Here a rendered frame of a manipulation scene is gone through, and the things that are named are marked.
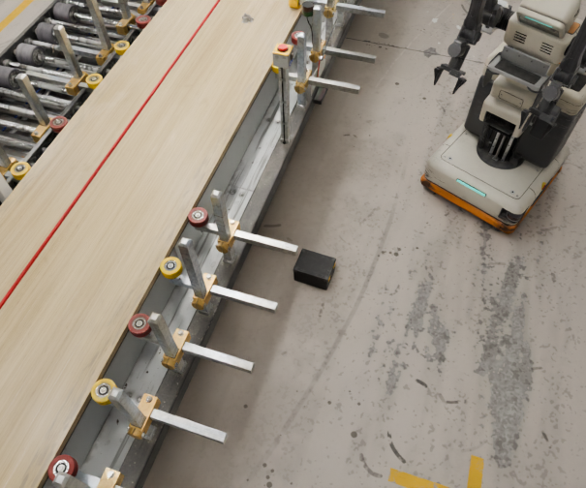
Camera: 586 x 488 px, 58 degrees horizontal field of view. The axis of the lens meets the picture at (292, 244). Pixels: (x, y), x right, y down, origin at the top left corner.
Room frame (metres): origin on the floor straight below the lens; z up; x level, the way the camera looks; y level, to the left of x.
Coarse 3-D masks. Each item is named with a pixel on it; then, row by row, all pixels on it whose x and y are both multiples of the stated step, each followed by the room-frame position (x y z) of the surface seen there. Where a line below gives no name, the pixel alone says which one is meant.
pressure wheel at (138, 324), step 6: (132, 318) 0.86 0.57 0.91; (138, 318) 0.86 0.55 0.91; (144, 318) 0.86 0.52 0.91; (132, 324) 0.83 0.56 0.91; (138, 324) 0.83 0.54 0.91; (144, 324) 0.83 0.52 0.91; (132, 330) 0.81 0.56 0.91; (138, 330) 0.81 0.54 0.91; (144, 330) 0.81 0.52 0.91; (150, 330) 0.82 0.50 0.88; (138, 336) 0.80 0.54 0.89; (144, 336) 0.80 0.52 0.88
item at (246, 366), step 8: (152, 336) 0.82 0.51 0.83; (184, 344) 0.79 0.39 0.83; (192, 344) 0.79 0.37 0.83; (192, 352) 0.76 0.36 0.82; (200, 352) 0.76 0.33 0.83; (208, 352) 0.76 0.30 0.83; (216, 352) 0.75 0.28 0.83; (216, 360) 0.73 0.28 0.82; (224, 360) 0.73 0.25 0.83; (232, 360) 0.72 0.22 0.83; (240, 360) 0.72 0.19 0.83; (240, 368) 0.70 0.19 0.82; (248, 368) 0.69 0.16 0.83
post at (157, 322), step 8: (152, 312) 0.78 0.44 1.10; (152, 320) 0.75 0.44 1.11; (160, 320) 0.75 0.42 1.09; (152, 328) 0.74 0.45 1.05; (160, 328) 0.74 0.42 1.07; (168, 328) 0.77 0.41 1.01; (160, 336) 0.74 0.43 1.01; (168, 336) 0.75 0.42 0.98; (160, 344) 0.75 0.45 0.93; (168, 344) 0.74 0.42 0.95; (168, 352) 0.74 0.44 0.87; (176, 368) 0.74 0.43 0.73
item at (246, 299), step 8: (176, 280) 1.06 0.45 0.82; (184, 280) 1.06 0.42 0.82; (216, 288) 1.02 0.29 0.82; (224, 288) 1.02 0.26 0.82; (224, 296) 0.99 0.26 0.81; (232, 296) 0.98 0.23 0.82; (240, 296) 0.98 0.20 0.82; (248, 296) 0.98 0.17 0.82; (248, 304) 0.96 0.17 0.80; (256, 304) 0.95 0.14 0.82; (264, 304) 0.95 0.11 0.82; (272, 304) 0.94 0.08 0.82; (272, 312) 0.93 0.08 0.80
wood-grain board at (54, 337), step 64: (192, 0) 2.84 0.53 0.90; (256, 0) 2.82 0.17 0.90; (128, 64) 2.28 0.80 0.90; (192, 64) 2.27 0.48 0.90; (256, 64) 2.26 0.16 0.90; (64, 128) 1.83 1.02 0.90; (192, 128) 1.81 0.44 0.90; (64, 192) 1.45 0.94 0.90; (128, 192) 1.44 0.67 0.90; (192, 192) 1.43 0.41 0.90; (0, 256) 1.14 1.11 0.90; (64, 256) 1.13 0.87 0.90; (128, 256) 1.12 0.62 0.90; (0, 320) 0.86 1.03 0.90; (64, 320) 0.86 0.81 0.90; (128, 320) 0.85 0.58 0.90; (0, 384) 0.63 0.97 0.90; (64, 384) 0.63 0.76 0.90; (0, 448) 0.43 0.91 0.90
